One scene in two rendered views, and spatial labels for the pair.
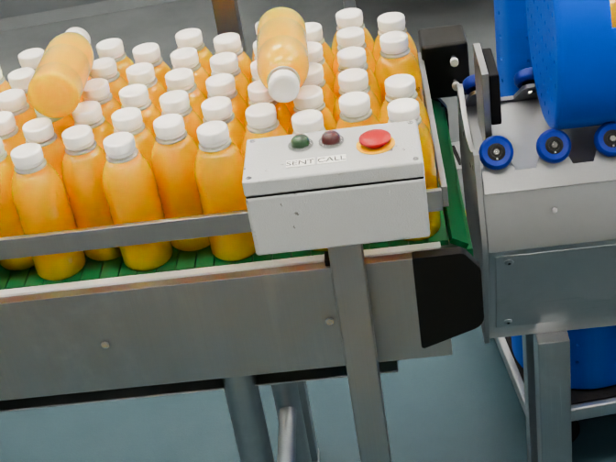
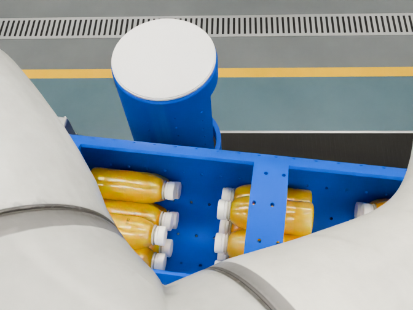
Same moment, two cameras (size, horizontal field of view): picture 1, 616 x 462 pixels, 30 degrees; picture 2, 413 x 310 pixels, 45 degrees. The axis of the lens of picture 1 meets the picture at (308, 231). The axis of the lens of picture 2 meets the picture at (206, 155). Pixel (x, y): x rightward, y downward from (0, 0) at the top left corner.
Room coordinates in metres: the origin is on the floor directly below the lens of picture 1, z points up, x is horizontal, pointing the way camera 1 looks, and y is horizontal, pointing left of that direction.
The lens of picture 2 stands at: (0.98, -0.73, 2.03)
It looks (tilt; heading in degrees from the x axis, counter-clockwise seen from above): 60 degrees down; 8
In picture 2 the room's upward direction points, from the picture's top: 5 degrees counter-clockwise
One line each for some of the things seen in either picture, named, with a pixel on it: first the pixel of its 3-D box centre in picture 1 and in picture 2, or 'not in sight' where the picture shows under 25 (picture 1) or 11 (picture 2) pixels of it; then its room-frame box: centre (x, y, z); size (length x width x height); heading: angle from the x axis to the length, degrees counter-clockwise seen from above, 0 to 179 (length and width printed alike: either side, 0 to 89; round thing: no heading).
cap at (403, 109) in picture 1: (403, 111); not in sight; (1.25, -0.14, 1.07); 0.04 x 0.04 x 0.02
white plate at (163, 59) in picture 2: not in sight; (163, 57); (1.84, -0.52, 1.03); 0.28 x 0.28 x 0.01
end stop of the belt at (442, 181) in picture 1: (431, 121); not in sight; (1.41, -0.19, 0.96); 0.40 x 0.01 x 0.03; 175
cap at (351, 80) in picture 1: (353, 80); not in sight; (1.36, -0.09, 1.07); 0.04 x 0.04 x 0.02
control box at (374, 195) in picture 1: (336, 186); not in sight; (1.13, -0.04, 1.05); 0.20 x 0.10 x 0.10; 85
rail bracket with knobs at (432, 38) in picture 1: (444, 66); not in sight; (1.61, -0.25, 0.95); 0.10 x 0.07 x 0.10; 175
